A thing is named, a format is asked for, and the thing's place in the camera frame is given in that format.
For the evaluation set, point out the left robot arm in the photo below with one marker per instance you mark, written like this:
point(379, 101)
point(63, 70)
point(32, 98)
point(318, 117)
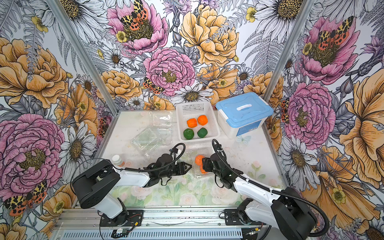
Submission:
point(93, 186)

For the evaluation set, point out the white pill bottle orange label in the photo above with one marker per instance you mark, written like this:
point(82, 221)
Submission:
point(118, 161)

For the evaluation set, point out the aluminium front rail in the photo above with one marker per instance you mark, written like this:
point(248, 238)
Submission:
point(161, 223)

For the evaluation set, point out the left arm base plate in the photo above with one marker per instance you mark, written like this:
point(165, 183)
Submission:
point(127, 218)

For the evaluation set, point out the right aluminium corner post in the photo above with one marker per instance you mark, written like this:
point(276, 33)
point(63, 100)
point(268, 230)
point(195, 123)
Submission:
point(290, 43)

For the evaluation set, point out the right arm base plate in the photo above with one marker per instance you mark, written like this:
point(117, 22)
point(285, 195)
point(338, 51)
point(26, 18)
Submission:
point(235, 217)

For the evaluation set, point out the blue lid storage box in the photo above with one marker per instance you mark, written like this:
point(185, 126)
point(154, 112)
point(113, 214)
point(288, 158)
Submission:
point(242, 114)

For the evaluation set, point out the green fruit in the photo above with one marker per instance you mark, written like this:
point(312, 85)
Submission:
point(202, 133)
point(188, 134)

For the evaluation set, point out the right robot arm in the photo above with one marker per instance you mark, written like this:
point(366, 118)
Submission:
point(285, 212)

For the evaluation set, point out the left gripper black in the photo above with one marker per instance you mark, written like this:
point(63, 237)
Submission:
point(181, 168)

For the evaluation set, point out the left aluminium corner post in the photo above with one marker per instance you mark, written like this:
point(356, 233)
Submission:
point(74, 39)

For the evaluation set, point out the clear clamshell container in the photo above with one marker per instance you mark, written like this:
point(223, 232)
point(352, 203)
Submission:
point(191, 154)
point(162, 123)

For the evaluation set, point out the white perforated plastic basket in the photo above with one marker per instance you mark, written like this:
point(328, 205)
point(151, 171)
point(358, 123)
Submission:
point(191, 110)

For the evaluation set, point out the orange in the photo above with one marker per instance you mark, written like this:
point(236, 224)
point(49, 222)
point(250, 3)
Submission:
point(199, 160)
point(202, 170)
point(192, 123)
point(202, 120)

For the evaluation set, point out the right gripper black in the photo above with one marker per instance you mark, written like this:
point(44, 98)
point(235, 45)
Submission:
point(206, 165)

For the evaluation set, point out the aluminium corner post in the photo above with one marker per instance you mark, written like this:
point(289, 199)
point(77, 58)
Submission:
point(290, 43)
point(74, 39)

